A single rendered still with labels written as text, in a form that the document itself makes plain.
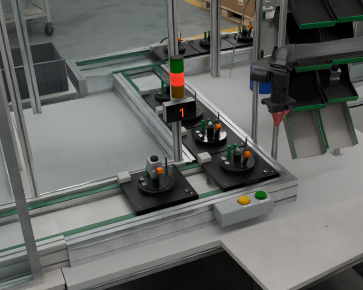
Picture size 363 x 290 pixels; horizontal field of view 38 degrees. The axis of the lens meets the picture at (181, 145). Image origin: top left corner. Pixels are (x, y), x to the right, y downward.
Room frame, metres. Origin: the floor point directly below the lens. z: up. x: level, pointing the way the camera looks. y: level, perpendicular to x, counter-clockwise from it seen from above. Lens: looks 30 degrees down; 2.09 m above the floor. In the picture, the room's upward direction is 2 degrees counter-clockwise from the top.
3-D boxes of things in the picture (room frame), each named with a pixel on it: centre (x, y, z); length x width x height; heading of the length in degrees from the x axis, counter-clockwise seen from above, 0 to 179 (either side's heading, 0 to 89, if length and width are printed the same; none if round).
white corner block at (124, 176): (1.70, 0.23, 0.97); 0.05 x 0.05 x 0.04; 22
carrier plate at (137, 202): (1.64, 0.10, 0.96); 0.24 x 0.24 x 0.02; 22
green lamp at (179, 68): (1.81, 0.01, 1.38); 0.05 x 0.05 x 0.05
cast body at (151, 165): (1.65, 0.11, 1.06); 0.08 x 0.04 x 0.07; 23
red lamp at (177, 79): (1.81, 0.01, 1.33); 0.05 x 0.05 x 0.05
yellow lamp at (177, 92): (1.81, 0.01, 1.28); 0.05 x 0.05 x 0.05
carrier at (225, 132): (1.99, -0.13, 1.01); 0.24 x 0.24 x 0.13; 22
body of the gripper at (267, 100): (1.61, -0.33, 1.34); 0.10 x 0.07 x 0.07; 111
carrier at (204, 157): (1.77, -0.22, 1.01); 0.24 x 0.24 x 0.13; 22
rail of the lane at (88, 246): (1.53, -0.02, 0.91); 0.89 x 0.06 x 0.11; 112
